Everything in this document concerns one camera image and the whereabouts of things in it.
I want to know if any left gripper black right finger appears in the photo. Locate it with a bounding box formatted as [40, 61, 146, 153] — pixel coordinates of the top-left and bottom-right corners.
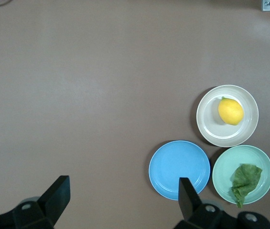
[175, 177, 224, 229]

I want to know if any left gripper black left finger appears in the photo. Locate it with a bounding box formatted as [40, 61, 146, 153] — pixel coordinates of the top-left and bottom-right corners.
[12, 176, 71, 229]

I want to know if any green lettuce leaf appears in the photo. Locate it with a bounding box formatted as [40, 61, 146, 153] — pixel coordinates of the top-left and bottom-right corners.
[231, 163, 263, 209]

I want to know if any yellow lemon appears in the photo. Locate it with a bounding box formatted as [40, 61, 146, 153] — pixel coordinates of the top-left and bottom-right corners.
[217, 96, 245, 126]

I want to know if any blue round plate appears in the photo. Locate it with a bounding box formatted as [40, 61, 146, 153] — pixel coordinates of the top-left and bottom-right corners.
[148, 140, 211, 201]

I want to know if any mint green round plate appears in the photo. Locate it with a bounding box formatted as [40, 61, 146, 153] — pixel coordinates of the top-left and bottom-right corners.
[212, 145, 270, 205]

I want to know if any beige round plate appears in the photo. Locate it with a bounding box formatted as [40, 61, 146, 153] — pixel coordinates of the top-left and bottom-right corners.
[196, 84, 259, 148]

